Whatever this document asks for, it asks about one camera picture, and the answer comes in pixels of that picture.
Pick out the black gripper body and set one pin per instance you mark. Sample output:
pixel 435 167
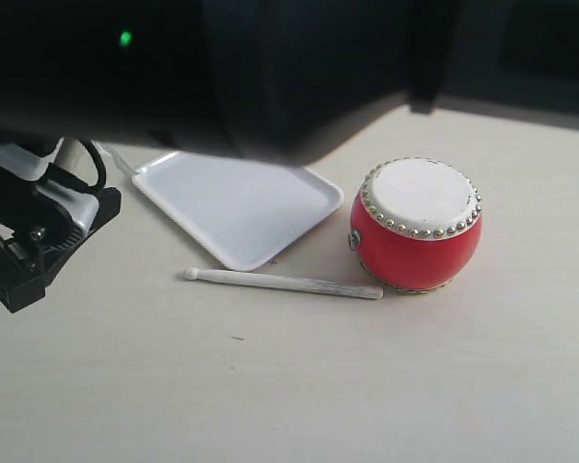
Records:
pixel 27 269

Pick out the small red drum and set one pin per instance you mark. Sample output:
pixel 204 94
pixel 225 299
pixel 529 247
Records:
pixel 415 223

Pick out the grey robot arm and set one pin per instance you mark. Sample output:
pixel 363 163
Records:
pixel 279 81

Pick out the white rectangular plastic tray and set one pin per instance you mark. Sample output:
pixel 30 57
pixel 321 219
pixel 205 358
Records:
pixel 243 213

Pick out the white drumstick with grey marks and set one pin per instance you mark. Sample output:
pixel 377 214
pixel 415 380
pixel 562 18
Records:
pixel 226 277

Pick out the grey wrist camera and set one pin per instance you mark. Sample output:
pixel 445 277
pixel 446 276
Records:
pixel 42 200

